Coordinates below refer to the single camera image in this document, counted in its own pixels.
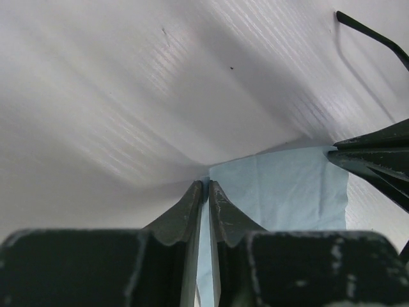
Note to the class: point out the black aviator sunglasses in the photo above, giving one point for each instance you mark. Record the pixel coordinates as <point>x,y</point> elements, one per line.
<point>361,28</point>

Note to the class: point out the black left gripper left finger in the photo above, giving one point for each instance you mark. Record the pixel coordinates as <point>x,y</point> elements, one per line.
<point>152,266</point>

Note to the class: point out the light blue cleaning cloth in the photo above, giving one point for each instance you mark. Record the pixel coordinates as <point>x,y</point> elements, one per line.
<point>295,189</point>

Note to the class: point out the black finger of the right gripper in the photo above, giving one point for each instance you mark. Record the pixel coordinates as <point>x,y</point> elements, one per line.
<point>385,169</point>
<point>394,136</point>

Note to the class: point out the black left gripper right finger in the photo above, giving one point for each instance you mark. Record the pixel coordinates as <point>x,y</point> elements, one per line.
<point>254,267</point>

